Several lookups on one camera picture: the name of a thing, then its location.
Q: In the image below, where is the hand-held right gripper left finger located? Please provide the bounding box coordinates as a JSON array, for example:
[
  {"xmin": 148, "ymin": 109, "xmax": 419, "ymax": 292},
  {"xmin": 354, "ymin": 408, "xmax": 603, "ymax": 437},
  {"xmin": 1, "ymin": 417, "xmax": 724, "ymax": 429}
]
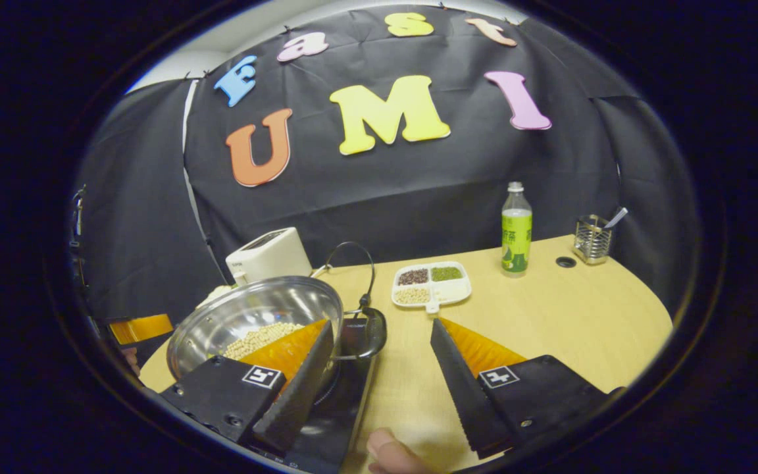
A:
[{"xmin": 161, "ymin": 319, "xmax": 337, "ymax": 456}]

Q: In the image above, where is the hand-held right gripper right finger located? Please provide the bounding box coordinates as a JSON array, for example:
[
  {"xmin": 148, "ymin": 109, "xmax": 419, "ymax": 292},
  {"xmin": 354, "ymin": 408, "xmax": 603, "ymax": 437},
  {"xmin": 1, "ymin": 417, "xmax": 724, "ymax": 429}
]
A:
[{"xmin": 429, "ymin": 317, "xmax": 611, "ymax": 460}]

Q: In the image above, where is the black induction cooktop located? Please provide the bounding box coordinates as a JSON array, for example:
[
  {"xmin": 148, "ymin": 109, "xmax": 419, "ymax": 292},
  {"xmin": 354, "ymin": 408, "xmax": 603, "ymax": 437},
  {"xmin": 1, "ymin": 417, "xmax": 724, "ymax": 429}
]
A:
[{"xmin": 247, "ymin": 318, "xmax": 380, "ymax": 474}]

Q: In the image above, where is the stainless steel pot with beans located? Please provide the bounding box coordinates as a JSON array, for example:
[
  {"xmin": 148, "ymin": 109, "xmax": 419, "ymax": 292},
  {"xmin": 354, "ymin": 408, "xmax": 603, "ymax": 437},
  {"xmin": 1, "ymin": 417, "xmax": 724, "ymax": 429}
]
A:
[{"xmin": 166, "ymin": 275, "xmax": 388, "ymax": 396}]

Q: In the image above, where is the white divided dish of beans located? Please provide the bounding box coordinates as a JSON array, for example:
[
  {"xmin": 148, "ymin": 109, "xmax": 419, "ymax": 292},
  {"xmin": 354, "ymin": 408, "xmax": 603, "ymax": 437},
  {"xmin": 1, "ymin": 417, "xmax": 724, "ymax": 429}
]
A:
[{"xmin": 391, "ymin": 261, "xmax": 472, "ymax": 314}]

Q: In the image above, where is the white toaster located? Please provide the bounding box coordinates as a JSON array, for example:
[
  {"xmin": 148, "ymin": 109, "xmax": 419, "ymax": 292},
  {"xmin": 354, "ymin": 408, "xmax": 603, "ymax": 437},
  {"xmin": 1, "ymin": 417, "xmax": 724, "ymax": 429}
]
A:
[{"xmin": 225, "ymin": 227, "xmax": 314, "ymax": 287}]

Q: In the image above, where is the green label drink bottle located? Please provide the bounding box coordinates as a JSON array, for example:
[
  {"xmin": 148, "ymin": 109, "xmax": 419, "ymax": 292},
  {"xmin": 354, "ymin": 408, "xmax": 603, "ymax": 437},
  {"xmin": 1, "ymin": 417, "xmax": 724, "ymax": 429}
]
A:
[{"xmin": 501, "ymin": 182, "xmax": 533, "ymax": 277}]

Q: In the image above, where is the black backdrop cloth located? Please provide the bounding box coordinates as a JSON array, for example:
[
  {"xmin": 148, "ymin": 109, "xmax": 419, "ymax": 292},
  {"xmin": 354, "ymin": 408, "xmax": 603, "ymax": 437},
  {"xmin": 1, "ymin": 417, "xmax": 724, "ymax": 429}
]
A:
[{"xmin": 73, "ymin": 3, "xmax": 702, "ymax": 330}]

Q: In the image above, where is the black power cable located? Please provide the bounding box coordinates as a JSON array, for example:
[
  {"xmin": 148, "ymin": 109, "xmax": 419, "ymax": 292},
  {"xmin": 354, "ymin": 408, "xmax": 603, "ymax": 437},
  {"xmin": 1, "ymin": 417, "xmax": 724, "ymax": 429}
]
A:
[{"xmin": 323, "ymin": 241, "xmax": 377, "ymax": 310}]

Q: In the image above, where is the metal wire utensil holder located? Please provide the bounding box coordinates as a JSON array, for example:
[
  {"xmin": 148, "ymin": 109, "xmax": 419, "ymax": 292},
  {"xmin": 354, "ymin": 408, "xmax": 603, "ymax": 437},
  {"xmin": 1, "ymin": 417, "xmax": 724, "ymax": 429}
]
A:
[{"xmin": 573, "ymin": 215, "xmax": 613, "ymax": 265}]

